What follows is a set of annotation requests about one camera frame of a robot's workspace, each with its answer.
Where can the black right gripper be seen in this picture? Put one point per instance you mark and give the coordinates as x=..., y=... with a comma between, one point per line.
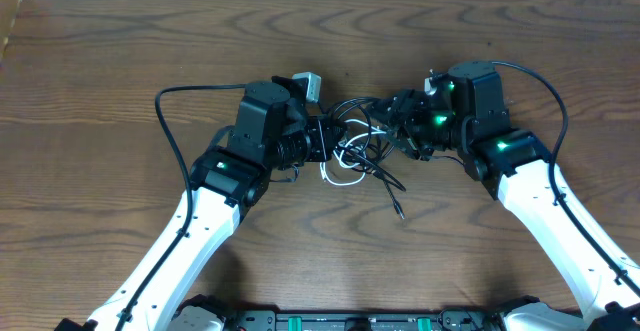
x=405, y=122

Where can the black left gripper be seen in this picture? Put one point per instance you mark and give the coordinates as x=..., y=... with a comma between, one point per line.
x=323, y=138

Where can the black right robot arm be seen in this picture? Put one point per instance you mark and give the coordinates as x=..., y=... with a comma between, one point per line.
x=464, y=110

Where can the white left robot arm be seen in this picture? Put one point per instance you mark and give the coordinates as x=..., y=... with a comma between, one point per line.
x=273, y=131

